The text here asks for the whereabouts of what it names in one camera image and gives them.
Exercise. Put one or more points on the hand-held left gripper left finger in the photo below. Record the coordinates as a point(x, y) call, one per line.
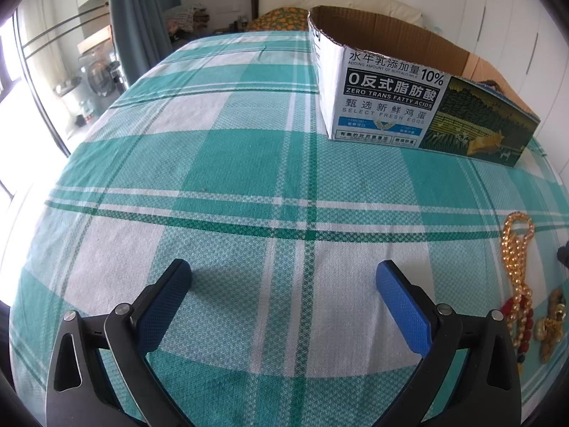
point(162, 307)

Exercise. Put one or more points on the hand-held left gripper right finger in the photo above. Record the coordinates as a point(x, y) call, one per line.
point(402, 307)

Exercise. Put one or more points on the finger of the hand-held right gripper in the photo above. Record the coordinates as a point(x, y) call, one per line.
point(564, 255)

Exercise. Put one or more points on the gold nugget ornament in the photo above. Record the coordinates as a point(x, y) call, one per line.
point(551, 324)

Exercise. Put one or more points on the printed cardboard box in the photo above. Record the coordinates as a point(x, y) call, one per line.
point(382, 98)

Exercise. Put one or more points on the teal checked tablecloth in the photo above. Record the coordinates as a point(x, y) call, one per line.
point(222, 164)

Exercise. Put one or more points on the grey washing machine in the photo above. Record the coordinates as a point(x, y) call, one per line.
point(102, 75)

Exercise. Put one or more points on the white wardrobe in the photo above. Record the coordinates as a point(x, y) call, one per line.
point(511, 18)

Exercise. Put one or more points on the black framed glass door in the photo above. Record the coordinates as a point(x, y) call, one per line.
point(58, 53)

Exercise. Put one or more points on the dark wooden nightstand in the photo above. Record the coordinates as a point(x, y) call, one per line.
point(226, 30)

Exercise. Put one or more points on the pile of clutter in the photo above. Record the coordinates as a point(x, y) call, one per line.
point(186, 20)

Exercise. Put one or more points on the teal curtain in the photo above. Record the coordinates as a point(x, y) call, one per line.
point(142, 18)

